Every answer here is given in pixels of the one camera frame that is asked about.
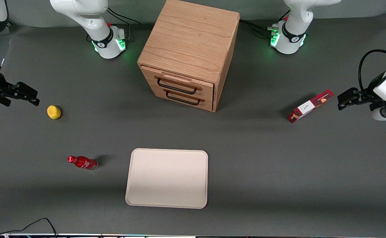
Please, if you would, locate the black left arm looped cable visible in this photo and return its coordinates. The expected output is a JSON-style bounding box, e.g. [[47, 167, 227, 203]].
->
[[358, 50, 386, 93]]

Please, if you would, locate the oak wooden drawer cabinet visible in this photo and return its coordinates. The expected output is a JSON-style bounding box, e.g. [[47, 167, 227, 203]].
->
[[137, 0, 240, 113]]

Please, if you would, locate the black right arm base cable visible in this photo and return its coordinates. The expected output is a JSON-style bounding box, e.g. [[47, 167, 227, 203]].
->
[[108, 7, 140, 24]]

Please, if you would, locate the red drink bottle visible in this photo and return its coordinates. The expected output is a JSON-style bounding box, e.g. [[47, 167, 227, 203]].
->
[[67, 156, 98, 171]]

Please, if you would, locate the black arm base cable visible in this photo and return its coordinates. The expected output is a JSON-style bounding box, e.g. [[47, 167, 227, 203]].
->
[[108, 7, 140, 24], [239, 19, 279, 37]]

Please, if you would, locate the wooden drawer with short handle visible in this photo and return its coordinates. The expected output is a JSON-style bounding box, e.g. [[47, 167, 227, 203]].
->
[[151, 87, 214, 112]]

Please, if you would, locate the yellow lemon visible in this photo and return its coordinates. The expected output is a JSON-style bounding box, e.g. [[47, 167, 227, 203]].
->
[[47, 105, 62, 120]]

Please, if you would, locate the red and white carton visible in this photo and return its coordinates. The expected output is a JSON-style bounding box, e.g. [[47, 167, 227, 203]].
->
[[288, 89, 334, 123]]

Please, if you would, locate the thin black table-edge cable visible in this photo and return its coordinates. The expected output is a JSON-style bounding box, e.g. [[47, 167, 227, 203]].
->
[[0, 218, 58, 238]]

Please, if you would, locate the black left arm base cable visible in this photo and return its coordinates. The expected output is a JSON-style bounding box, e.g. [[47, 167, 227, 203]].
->
[[239, 19, 279, 37]]

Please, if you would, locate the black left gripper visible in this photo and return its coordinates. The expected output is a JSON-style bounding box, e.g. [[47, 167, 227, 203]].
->
[[338, 86, 386, 111]]

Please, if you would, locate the beige rectangular tray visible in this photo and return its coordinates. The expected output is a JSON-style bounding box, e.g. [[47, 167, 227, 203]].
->
[[125, 148, 209, 209]]

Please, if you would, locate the wooden drawer with long handle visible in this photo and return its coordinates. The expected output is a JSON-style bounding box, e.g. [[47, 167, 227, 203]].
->
[[141, 65, 215, 100]]

